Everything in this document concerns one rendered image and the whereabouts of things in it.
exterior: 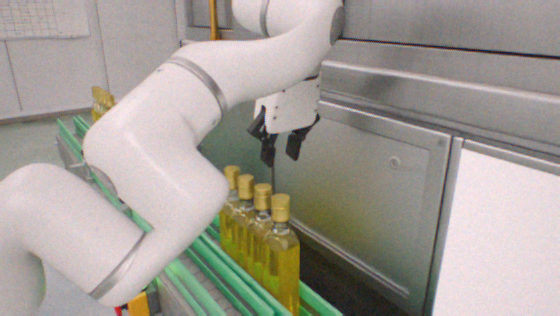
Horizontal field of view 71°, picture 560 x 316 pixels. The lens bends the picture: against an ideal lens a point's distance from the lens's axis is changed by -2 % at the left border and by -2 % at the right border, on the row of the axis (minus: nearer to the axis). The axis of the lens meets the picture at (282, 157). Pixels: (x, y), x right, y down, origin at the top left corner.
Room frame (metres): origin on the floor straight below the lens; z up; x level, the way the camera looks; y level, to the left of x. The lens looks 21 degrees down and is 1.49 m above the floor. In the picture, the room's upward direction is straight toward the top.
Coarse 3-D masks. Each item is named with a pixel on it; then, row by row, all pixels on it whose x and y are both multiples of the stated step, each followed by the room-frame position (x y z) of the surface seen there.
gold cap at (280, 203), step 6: (276, 198) 0.65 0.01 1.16; (282, 198) 0.65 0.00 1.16; (288, 198) 0.65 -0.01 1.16; (276, 204) 0.64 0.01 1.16; (282, 204) 0.64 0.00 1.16; (288, 204) 0.64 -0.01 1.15; (276, 210) 0.64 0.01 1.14; (282, 210) 0.64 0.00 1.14; (288, 210) 0.64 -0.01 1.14; (276, 216) 0.64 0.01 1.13; (282, 216) 0.64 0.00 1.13; (288, 216) 0.64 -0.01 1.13; (276, 222) 0.64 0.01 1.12; (282, 222) 0.64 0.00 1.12
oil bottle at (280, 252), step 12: (264, 240) 0.65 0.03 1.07; (276, 240) 0.63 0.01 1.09; (288, 240) 0.63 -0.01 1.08; (264, 252) 0.65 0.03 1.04; (276, 252) 0.62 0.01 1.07; (288, 252) 0.63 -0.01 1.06; (264, 264) 0.65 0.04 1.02; (276, 264) 0.62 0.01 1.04; (288, 264) 0.63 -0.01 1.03; (264, 276) 0.65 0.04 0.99; (276, 276) 0.62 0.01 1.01; (288, 276) 0.63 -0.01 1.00; (264, 288) 0.65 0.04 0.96; (276, 288) 0.62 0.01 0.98; (288, 288) 0.63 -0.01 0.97; (288, 300) 0.63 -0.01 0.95
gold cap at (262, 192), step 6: (258, 186) 0.70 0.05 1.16; (264, 186) 0.70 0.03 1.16; (270, 186) 0.70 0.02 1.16; (258, 192) 0.68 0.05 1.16; (264, 192) 0.68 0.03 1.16; (270, 192) 0.69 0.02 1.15; (258, 198) 0.68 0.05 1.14; (264, 198) 0.68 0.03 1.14; (270, 198) 0.69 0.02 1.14; (258, 204) 0.69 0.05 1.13; (264, 204) 0.68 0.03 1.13; (270, 204) 0.69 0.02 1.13; (264, 210) 0.68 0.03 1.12
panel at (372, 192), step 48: (336, 144) 0.72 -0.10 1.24; (384, 144) 0.63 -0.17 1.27; (432, 144) 0.55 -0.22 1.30; (480, 144) 0.50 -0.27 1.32; (288, 192) 0.84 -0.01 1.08; (336, 192) 0.71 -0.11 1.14; (384, 192) 0.62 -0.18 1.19; (432, 192) 0.54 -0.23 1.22; (336, 240) 0.71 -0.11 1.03; (384, 240) 0.61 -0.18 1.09; (432, 240) 0.53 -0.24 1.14; (384, 288) 0.60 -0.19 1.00; (432, 288) 0.52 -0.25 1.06
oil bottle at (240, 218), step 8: (240, 208) 0.74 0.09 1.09; (232, 216) 0.74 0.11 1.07; (240, 216) 0.72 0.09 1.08; (248, 216) 0.72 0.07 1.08; (232, 224) 0.74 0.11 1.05; (240, 224) 0.71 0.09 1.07; (232, 232) 0.74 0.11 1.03; (240, 232) 0.71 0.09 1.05; (232, 240) 0.74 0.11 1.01; (240, 240) 0.72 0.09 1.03; (240, 248) 0.72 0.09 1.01; (240, 256) 0.72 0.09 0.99; (240, 264) 0.72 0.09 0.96
